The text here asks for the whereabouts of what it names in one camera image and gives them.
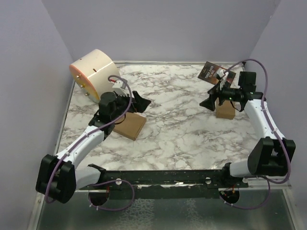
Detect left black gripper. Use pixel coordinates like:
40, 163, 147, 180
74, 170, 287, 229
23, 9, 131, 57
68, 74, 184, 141
111, 90, 151, 120

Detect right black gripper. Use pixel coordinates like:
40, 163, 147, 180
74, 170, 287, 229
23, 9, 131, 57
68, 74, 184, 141
200, 80, 242, 111

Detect brown cardboard box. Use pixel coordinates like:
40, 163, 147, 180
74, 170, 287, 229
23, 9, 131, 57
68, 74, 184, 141
113, 113, 147, 141

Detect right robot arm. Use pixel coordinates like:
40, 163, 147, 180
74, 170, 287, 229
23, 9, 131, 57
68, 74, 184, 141
200, 69, 296, 187

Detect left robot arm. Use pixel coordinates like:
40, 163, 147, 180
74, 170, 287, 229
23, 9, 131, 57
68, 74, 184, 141
35, 91, 151, 204

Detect small folded cardboard box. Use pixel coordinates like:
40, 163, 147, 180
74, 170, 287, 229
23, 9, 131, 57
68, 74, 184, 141
215, 99, 236, 120

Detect dark book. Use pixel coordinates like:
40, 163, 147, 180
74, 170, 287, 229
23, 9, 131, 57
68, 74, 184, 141
198, 61, 236, 87

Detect cream cylindrical drum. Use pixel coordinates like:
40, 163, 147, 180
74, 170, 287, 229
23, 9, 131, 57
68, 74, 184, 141
69, 49, 120, 103

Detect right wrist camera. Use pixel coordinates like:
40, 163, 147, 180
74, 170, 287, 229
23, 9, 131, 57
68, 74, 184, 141
216, 68, 228, 89

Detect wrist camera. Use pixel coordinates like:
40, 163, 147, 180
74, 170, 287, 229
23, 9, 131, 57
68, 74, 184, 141
112, 80, 127, 96
216, 68, 228, 89

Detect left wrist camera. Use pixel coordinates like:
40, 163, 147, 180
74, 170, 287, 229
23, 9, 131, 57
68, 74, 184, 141
112, 80, 127, 96

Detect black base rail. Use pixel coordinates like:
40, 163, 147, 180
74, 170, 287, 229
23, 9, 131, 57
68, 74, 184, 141
78, 170, 248, 199

